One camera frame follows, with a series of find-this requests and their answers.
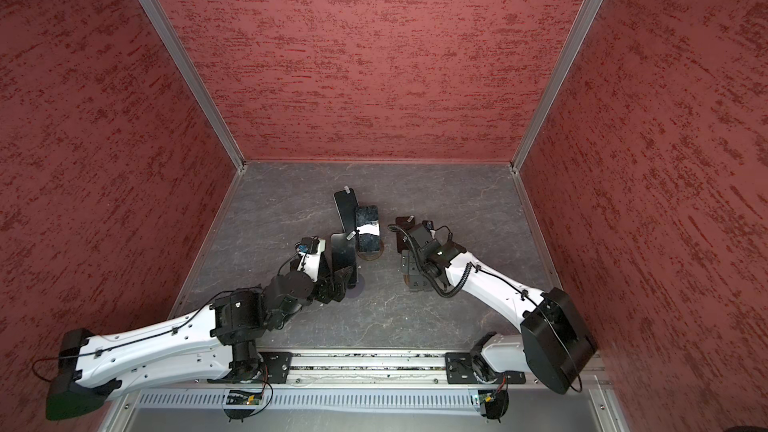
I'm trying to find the pink edged phone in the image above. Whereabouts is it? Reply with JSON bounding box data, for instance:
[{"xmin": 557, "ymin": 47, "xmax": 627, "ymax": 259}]
[{"xmin": 395, "ymin": 215, "xmax": 416, "ymax": 253}]

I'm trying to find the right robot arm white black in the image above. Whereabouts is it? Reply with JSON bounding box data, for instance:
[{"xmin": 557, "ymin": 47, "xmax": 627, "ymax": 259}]
[{"xmin": 388, "ymin": 222, "xmax": 597, "ymax": 394}]

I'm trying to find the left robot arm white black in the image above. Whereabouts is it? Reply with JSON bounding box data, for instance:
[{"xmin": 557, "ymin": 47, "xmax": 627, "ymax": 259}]
[{"xmin": 45, "ymin": 251, "xmax": 357, "ymax": 421}]

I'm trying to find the black phone rear tall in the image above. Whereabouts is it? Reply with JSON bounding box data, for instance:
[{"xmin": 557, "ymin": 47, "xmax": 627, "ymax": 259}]
[{"xmin": 334, "ymin": 186, "xmax": 358, "ymax": 235}]

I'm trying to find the right base wiring connector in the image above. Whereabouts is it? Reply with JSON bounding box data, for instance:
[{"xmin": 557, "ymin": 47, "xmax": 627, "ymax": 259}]
[{"xmin": 477, "ymin": 390, "xmax": 509, "ymax": 422}]

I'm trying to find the base wiring connector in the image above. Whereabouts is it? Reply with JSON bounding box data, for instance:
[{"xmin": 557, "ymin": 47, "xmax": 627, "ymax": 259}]
[
  {"xmin": 477, "ymin": 390, "xmax": 509, "ymax": 422},
  {"xmin": 222, "ymin": 390, "xmax": 271, "ymax": 422}
]

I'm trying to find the left base wiring connector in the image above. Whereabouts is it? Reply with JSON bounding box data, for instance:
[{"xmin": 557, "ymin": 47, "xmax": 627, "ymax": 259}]
[{"xmin": 222, "ymin": 390, "xmax": 271, "ymax": 422}]

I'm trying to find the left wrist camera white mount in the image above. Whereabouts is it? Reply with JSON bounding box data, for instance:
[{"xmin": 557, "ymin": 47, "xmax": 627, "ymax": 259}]
[{"xmin": 294, "ymin": 236, "xmax": 326, "ymax": 282}]

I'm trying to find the aluminium front rail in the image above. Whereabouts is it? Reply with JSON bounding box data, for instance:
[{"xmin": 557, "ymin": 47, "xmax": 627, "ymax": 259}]
[{"xmin": 122, "ymin": 347, "xmax": 610, "ymax": 388}]

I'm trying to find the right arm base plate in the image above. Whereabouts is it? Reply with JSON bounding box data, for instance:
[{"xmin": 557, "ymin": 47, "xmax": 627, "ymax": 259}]
[{"xmin": 444, "ymin": 352, "xmax": 526, "ymax": 386}]

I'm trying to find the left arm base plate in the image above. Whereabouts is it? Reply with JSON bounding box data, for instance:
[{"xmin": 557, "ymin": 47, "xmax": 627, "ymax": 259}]
[{"xmin": 208, "ymin": 351, "xmax": 294, "ymax": 385}]

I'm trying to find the white slotted cable duct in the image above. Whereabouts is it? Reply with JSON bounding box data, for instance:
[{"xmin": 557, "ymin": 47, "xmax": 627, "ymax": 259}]
[{"xmin": 136, "ymin": 388, "xmax": 479, "ymax": 414}]

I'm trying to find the right aluminium corner post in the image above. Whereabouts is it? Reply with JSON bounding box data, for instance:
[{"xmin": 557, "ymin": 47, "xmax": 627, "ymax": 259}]
[{"xmin": 510, "ymin": 0, "xmax": 604, "ymax": 175}]

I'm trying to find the aluminium corner post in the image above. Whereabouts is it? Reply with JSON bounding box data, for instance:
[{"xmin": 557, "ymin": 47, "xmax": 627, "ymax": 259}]
[
  {"xmin": 138, "ymin": 0, "xmax": 247, "ymax": 174},
  {"xmin": 510, "ymin": 0, "xmax": 604, "ymax": 175}
]

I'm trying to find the left aluminium corner post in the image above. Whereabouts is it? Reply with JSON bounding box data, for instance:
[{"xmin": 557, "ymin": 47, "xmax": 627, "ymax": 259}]
[{"xmin": 138, "ymin": 0, "xmax": 247, "ymax": 174}]

